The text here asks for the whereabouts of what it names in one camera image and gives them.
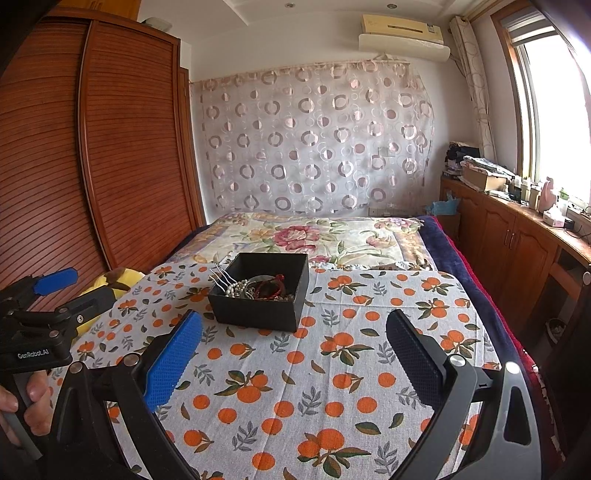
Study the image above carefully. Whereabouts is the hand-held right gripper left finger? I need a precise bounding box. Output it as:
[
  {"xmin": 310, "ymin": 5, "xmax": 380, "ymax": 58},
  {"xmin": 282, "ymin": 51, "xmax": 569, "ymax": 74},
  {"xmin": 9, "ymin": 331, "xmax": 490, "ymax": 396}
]
[{"xmin": 46, "ymin": 309, "xmax": 204, "ymax": 480}]

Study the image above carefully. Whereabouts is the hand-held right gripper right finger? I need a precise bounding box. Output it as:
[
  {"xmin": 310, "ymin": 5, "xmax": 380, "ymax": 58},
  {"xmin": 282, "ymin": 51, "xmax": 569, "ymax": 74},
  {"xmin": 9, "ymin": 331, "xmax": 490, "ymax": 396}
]
[{"xmin": 385, "ymin": 308, "xmax": 541, "ymax": 480}]

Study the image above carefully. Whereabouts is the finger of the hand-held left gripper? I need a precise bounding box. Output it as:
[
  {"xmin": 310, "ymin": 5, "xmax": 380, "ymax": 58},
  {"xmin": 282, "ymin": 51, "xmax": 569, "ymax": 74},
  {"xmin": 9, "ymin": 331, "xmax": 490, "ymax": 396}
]
[
  {"xmin": 0, "ymin": 267, "xmax": 78, "ymax": 311},
  {"xmin": 53, "ymin": 287, "xmax": 117, "ymax": 344}
]

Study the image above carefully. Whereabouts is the white pearl necklace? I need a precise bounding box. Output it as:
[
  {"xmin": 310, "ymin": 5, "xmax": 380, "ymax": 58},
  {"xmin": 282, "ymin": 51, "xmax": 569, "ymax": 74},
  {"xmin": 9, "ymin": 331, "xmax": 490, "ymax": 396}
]
[{"xmin": 225, "ymin": 277, "xmax": 259, "ymax": 301}]

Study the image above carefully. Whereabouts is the black square box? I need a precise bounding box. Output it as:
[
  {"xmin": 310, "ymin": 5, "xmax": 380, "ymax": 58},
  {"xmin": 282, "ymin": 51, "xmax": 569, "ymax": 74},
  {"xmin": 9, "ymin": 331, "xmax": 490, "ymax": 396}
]
[{"xmin": 207, "ymin": 252, "xmax": 310, "ymax": 333}]

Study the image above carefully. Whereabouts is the red beaded bracelet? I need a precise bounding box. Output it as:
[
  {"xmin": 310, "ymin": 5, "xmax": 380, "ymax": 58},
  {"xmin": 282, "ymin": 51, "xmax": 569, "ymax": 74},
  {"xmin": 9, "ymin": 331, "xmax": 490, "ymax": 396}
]
[{"xmin": 256, "ymin": 273, "xmax": 286, "ymax": 299}]

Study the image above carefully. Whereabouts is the person's left hand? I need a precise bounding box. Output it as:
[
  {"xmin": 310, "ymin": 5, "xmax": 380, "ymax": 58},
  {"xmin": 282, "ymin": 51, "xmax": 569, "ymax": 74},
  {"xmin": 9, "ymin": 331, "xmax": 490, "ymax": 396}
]
[{"xmin": 0, "ymin": 369, "xmax": 51, "ymax": 437}]

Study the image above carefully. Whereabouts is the yellow plush toy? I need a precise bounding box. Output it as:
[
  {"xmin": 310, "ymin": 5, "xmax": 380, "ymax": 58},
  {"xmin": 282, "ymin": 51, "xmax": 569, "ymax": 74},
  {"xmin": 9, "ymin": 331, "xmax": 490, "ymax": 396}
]
[{"xmin": 76, "ymin": 268, "xmax": 146, "ymax": 334}]

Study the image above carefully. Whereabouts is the silver hairpin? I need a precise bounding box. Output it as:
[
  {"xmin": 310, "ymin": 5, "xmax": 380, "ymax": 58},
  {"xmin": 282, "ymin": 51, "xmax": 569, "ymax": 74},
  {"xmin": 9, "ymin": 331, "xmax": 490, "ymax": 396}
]
[{"xmin": 210, "ymin": 265, "xmax": 234, "ymax": 296}]

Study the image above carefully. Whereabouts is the dark blue blanket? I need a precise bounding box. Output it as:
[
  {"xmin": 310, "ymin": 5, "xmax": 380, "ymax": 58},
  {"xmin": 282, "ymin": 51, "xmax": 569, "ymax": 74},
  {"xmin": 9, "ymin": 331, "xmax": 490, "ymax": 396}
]
[{"xmin": 418, "ymin": 215, "xmax": 536, "ymax": 370}]

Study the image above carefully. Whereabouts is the orange fruit print cloth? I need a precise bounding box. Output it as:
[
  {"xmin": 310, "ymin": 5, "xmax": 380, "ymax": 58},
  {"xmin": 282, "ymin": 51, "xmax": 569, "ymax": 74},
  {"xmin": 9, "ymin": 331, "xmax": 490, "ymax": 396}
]
[{"xmin": 69, "ymin": 262, "xmax": 504, "ymax": 480}]

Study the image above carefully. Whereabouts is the brown slatted wardrobe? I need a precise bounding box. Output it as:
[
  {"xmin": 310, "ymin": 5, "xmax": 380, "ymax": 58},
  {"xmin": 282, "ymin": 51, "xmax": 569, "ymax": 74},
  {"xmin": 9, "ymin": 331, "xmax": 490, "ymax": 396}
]
[{"xmin": 0, "ymin": 16, "xmax": 206, "ymax": 324}]

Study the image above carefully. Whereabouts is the wooden cabinet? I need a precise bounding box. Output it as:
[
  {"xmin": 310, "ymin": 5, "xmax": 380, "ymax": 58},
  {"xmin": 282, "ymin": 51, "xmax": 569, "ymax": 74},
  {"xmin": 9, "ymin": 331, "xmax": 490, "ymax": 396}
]
[{"xmin": 438, "ymin": 178, "xmax": 591, "ymax": 370}]

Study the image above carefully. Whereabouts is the blue plastic bag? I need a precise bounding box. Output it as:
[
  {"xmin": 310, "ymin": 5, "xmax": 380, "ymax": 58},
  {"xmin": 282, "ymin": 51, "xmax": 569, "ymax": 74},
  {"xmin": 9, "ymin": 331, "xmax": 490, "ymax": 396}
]
[{"xmin": 427, "ymin": 193, "xmax": 462, "ymax": 217}]

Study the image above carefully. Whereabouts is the floral blanket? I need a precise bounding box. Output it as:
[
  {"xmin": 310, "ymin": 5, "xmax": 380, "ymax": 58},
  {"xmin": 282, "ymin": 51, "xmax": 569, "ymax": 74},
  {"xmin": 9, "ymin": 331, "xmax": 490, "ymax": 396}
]
[{"xmin": 173, "ymin": 211, "xmax": 437, "ymax": 273}]

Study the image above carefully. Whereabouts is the cardboard box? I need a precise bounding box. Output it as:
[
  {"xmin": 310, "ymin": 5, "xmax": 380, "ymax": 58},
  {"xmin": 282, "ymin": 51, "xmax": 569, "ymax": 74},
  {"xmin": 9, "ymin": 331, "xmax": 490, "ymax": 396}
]
[{"xmin": 462, "ymin": 164, "xmax": 506, "ymax": 192}]

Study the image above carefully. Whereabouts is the tissue box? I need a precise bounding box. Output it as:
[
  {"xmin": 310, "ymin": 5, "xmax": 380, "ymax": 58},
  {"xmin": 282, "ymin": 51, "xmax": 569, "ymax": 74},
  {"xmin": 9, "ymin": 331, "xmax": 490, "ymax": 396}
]
[{"xmin": 542, "ymin": 205, "xmax": 567, "ymax": 228}]

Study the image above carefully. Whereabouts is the group of small bottles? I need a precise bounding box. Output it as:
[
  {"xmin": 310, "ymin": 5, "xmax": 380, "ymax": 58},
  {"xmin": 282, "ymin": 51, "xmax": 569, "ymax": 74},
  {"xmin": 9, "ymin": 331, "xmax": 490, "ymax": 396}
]
[{"xmin": 508, "ymin": 175, "xmax": 541, "ymax": 206}]

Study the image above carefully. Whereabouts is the pile of dark clothes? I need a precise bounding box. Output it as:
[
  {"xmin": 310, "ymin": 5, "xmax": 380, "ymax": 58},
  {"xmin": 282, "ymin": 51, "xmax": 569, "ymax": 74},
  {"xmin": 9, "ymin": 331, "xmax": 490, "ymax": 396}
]
[{"xmin": 443, "ymin": 143, "xmax": 481, "ymax": 178}]

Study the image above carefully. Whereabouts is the folded light cloth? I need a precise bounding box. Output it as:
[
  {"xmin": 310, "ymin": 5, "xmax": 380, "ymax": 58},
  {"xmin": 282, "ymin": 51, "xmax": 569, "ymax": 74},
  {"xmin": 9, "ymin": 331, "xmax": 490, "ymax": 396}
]
[{"xmin": 462, "ymin": 156, "xmax": 518, "ymax": 178}]

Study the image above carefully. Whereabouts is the pink figurine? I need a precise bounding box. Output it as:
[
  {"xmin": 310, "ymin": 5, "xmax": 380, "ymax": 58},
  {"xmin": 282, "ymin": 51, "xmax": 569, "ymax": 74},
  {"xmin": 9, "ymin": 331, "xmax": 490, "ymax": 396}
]
[{"xmin": 538, "ymin": 176, "xmax": 560, "ymax": 213}]

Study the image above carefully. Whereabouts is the circle pattern sheer curtain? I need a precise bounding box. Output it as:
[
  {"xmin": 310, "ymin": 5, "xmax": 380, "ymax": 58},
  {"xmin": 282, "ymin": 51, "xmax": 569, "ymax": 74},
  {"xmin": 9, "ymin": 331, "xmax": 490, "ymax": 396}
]
[{"xmin": 191, "ymin": 60, "xmax": 439, "ymax": 220}]

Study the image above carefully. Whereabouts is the patterned window curtain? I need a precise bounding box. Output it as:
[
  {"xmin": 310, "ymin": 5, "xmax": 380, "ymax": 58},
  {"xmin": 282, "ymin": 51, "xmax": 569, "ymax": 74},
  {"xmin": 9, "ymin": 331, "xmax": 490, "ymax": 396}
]
[{"xmin": 450, "ymin": 16, "xmax": 497, "ymax": 162}]

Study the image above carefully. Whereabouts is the window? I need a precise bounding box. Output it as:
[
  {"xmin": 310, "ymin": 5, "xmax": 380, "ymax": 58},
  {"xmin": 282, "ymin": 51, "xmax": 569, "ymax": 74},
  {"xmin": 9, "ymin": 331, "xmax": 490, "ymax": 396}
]
[{"xmin": 492, "ymin": 0, "xmax": 591, "ymax": 208}]

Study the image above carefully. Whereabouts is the wall air conditioner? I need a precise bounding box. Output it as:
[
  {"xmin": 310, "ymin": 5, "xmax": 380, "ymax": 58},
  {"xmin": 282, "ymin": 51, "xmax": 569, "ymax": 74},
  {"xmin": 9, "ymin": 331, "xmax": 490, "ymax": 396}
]
[{"xmin": 359, "ymin": 14, "xmax": 451, "ymax": 63}]

